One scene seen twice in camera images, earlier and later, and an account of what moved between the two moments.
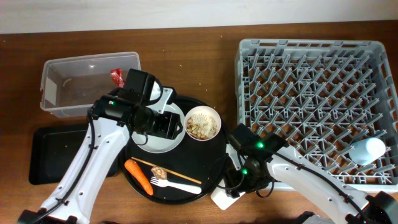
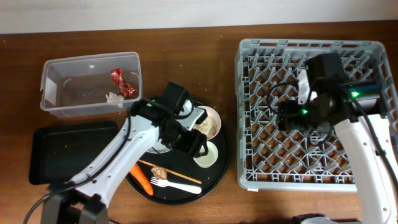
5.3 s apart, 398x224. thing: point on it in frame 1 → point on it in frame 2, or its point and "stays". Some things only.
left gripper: x=169 y=127 → x=194 y=142
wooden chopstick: x=176 y=173 stays
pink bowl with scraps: x=203 y=122 stays
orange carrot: x=134 y=167 stays
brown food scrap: x=159 y=173 stays
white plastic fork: x=165 y=183 stays
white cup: x=221 y=198 → x=205 y=161
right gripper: x=262 y=185 → x=287 y=120
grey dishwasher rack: x=319 y=96 stays
